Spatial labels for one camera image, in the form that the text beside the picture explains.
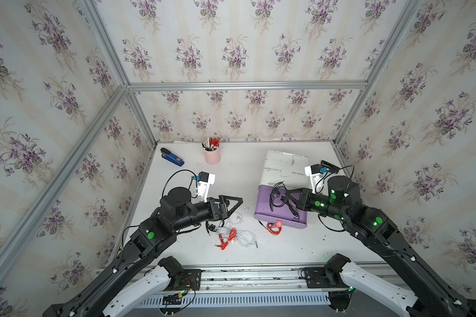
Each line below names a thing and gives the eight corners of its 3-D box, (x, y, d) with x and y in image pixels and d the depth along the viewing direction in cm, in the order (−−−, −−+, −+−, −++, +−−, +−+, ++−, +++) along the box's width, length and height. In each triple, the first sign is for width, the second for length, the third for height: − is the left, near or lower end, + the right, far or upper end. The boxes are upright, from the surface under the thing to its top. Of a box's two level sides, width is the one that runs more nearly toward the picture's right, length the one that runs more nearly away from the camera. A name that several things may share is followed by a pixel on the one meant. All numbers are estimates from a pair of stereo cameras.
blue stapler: (160, 156, 116) (158, 150, 112) (165, 152, 118) (162, 147, 114) (179, 168, 111) (177, 162, 107) (184, 164, 113) (182, 158, 109)
